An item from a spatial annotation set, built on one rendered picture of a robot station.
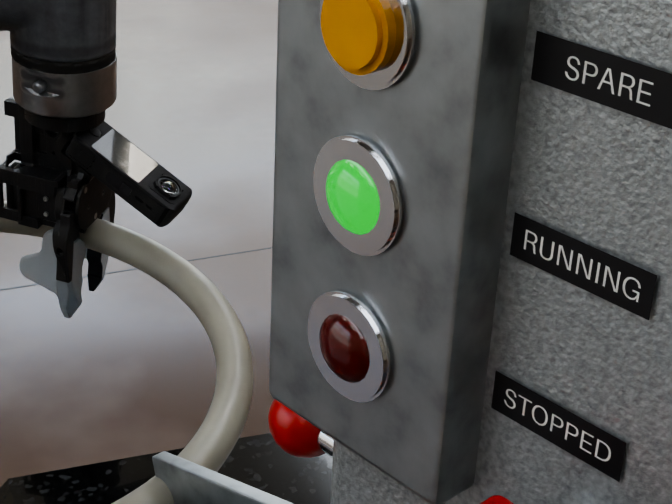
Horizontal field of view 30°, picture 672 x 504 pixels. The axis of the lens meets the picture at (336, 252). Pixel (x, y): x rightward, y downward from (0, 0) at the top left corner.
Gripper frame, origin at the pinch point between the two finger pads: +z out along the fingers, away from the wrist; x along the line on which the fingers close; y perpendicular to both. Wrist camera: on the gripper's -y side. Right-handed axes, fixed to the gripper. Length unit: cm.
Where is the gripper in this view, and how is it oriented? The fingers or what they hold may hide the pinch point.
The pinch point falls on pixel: (87, 294)
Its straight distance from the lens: 124.2
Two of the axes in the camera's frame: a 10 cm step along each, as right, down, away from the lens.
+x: -2.9, 4.7, -8.3
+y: -9.5, -2.3, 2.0
